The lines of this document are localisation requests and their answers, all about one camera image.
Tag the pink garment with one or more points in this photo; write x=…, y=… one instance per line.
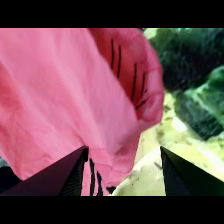
x=66, y=93

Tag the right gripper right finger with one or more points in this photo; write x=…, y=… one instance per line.
x=190, y=178

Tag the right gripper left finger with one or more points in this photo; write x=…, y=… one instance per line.
x=56, y=176

